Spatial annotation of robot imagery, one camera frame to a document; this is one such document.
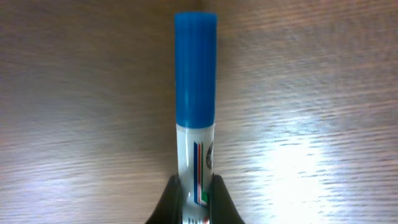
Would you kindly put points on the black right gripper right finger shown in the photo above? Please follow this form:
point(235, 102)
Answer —
point(222, 207)

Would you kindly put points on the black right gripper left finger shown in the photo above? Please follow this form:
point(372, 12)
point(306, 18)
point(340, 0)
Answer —
point(169, 207)

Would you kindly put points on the blue white marker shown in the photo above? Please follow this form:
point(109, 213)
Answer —
point(195, 95)

